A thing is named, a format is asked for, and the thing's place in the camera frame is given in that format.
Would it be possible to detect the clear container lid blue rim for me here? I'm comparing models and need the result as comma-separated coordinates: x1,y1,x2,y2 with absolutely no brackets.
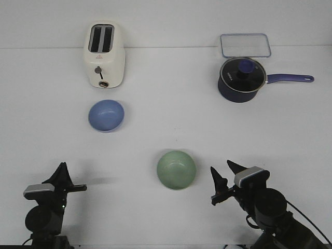
220,33,271,58

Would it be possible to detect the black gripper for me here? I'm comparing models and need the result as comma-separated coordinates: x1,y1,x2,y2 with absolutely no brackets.
42,162,87,208
210,160,249,210

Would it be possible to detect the glass pot lid blue knob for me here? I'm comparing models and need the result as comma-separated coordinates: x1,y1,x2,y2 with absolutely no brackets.
220,57,267,93

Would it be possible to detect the blue bowl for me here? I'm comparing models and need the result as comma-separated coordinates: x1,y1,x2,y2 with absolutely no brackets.
88,100,125,133

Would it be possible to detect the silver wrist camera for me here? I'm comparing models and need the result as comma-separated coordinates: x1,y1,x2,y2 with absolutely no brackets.
23,183,55,200
234,167,270,188

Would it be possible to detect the white two-slot toaster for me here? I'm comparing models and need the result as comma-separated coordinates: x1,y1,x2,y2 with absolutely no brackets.
83,21,126,88

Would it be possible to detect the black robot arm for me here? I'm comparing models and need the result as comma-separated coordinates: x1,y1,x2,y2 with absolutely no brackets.
23,162,87,248
210,160,331,248

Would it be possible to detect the green bowl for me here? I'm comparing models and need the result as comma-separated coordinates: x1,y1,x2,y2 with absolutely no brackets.
157,150,197,190

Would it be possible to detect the dark blue saucepan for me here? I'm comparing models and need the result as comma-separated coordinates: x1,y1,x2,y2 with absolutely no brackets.
217,71,314,103

